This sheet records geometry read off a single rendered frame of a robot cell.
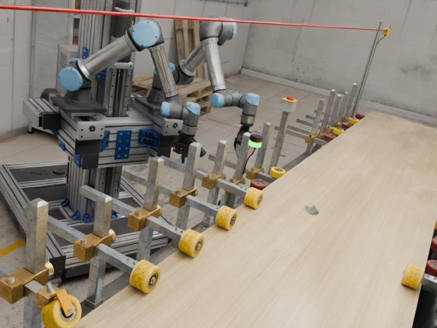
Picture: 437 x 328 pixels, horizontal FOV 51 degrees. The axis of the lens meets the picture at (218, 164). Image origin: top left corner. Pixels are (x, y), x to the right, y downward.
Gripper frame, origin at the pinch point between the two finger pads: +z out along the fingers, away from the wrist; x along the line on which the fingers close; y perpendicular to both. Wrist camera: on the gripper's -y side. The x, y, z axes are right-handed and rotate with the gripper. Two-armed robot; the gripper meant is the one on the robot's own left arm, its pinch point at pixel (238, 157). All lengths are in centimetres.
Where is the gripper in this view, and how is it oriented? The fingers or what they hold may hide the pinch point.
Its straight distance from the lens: 249.8
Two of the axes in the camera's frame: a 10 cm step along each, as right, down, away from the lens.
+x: -9.7, -2.3, 0.8
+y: 1.6, -3.3, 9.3
